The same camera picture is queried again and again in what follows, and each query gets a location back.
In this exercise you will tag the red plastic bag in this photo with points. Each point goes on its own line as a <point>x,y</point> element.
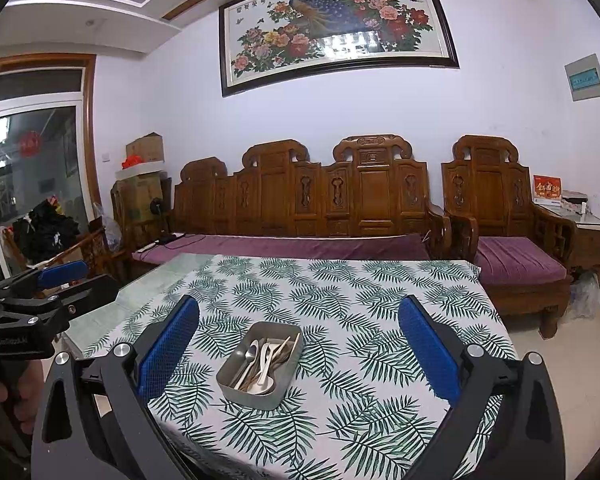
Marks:
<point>131,162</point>

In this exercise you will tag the wooden chopsticks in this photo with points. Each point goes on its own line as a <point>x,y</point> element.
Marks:
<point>294,341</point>

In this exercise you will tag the pile of dark clothes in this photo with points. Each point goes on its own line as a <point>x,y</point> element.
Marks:
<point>47,237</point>

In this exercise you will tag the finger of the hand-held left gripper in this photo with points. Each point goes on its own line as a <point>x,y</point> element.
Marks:
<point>92,295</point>
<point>62,272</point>

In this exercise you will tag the carved wooden sofa bench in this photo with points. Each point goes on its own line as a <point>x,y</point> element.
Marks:
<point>305,190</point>

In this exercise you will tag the small purple seat cushion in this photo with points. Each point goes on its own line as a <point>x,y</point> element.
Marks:
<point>517,260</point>

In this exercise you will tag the red gift box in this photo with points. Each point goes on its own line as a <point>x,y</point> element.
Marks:
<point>546,189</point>

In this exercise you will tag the metal spoon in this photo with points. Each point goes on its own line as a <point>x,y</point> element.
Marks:
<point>252,351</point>

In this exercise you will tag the leaf print tablecloth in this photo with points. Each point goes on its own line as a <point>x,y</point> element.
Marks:
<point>330,300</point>

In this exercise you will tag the cream plastic spoon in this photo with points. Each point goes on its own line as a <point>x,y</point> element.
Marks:
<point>266,385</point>

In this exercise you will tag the carved wooden armchair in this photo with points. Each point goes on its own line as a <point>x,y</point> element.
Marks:
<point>490,185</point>

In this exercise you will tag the wooden framed glass door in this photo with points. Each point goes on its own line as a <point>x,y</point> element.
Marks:
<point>40,110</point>

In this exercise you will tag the red window ornament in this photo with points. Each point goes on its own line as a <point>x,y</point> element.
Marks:
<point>30,143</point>

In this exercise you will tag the white power strip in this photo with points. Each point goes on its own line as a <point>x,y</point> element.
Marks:
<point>146,247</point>

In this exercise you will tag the large cardboard box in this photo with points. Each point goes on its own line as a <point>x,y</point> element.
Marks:
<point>140,197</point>

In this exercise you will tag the plastic bag beside armchair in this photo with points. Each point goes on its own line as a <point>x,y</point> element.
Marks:
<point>586,295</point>

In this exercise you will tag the white plastic knife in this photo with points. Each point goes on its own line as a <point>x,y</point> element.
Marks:
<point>263,357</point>

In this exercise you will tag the wooden side table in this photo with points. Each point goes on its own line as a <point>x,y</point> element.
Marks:
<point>585,240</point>

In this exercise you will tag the rectangular metal tin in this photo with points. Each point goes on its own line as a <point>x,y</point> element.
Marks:
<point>240,390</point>

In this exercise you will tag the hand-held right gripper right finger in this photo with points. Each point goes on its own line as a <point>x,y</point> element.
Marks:
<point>430,355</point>

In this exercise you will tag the long purple seat cushion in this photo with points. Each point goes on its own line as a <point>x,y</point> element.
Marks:
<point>280,247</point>

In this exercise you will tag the framed peacock flower painting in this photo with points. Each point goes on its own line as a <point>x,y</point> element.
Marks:
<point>340,25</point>

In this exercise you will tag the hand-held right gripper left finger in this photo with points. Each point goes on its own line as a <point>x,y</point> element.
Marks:
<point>170,350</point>

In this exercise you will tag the grey wall electrical panel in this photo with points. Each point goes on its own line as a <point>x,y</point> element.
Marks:
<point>586,77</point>

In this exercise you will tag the brown cardboard box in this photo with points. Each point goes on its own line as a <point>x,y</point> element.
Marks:
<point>145,149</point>

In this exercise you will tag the clear plastic bag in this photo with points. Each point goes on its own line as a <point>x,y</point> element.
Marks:
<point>112,232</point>

